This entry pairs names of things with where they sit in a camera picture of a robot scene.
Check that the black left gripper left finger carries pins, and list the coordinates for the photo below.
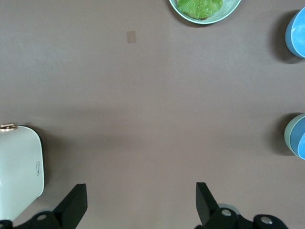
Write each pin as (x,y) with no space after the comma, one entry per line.
(71,207)

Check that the white rounded appliance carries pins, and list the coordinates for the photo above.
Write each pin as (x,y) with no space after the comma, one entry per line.
(19,167)

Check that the pale green plate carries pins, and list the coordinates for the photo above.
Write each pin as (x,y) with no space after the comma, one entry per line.
(228,12)

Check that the gold metal clasp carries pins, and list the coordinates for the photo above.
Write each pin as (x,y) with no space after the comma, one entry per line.
(8,127)

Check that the blue bowl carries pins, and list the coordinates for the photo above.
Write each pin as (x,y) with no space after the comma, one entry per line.
(297,140)
(296,33)

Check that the pale green bowl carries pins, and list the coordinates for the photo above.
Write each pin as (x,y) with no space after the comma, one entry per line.
(287,136)

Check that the green lettuce leaf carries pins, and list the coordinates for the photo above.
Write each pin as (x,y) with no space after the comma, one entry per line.
(200,7)

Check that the beige tape patch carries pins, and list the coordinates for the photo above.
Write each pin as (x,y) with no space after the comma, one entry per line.
(131,37)

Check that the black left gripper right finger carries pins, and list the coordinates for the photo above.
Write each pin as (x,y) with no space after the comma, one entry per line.
(206,205)

